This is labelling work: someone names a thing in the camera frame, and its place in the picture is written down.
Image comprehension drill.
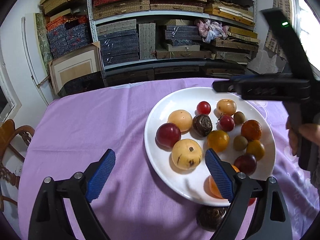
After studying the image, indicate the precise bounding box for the beige patterned curtain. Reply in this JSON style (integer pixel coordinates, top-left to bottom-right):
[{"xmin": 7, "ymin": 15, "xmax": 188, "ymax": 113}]
[{"xmin": 263, "ymin": 0, "xmax": 297, "ymax": 59}]

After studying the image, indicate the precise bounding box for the yellow-orange citrus fruit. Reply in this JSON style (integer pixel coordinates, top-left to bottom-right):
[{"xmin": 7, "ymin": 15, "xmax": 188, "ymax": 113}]
[{"xmin": 246, "ymin": 140, "xmax": 265, "ymax": 161}]

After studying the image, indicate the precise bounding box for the framed picture in carton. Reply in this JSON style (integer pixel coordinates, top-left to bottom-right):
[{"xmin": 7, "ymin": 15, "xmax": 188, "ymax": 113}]
[{"xmin": 49, "ymin": 41, "xmax": 102, "ymax": 95}]

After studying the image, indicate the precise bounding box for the metal storage shelf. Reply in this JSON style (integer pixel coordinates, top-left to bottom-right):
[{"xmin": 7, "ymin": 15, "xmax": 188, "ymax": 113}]
[{"xmin": 87, "ymin": 0, "xmax": 260, "ymax": 86}]

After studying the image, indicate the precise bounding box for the wooden chair left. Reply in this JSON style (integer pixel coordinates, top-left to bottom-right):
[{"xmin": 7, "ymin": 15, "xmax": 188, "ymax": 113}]
[{"xmin": 0, "ymin": 119, "xmax": 36, "ymax": 213}]

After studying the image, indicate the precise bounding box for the orange-yellow persimmon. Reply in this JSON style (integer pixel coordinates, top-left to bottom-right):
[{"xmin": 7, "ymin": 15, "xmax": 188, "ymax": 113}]
[{"xmin": 216, "ymin": 99, "xmax": 237, "ymax": 116}]

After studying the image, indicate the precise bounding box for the pale yellow round fruit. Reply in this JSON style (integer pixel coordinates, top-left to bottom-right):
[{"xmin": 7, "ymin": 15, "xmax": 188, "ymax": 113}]
[{"xmin": 168, "ymin": 109, "xmax": 193, "ymax": 133}]

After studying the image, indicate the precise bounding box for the large dark water chestnut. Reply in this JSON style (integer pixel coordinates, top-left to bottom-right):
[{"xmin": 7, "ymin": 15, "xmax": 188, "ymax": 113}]
[{"xmin": 193, "ymin": 114, "xmax": 213, "ymax": 137}]

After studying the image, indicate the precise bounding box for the white oval plate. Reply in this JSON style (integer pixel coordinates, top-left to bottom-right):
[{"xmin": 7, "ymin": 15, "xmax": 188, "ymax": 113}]
[{"xmin": 144, "ymin": 87, "xmax": 276, "ymax": 206}]

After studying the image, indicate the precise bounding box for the large orange mandarin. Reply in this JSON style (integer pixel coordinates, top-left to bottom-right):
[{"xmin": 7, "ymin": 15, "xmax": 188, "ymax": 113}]
[
  {"xmin": 241, "ymin": 120, "xmax": 262, "ymax": 141},
  {"xmin": 208, "ymin": 164, "xmax": 241, "ymax": 199}
]

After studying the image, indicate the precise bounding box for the bright window right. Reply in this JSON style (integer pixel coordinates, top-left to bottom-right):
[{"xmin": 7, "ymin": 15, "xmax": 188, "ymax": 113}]
[{"xmin": 291, "ymin": 0, "xmax": 319, "ymax": 75}]

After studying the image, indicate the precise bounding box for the small red tomato back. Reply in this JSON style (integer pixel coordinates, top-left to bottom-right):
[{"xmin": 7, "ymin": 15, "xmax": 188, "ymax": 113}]
[{"xmin": 197, "ymin": 101, "xmax": 211, "ymax": 115}]

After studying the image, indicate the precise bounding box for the small orange kumquat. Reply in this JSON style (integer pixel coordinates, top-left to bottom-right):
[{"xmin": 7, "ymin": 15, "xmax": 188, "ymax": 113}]
[{"xmin": 207, "ymin": 130, "xmax": 229, "ymax": 153}]

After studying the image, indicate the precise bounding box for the pink cloth bundle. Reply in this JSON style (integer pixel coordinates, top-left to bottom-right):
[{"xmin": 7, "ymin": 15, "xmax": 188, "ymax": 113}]
[{"xmin": 195, "ymin": 18, "xmax": 228, "ymax": 43}]

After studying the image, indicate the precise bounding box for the person's right hand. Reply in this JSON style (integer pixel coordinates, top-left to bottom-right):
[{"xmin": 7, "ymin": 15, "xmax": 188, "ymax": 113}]
[{"xmin": 286, "ymin": 118, "xmax": 320, "ymax": 155}]

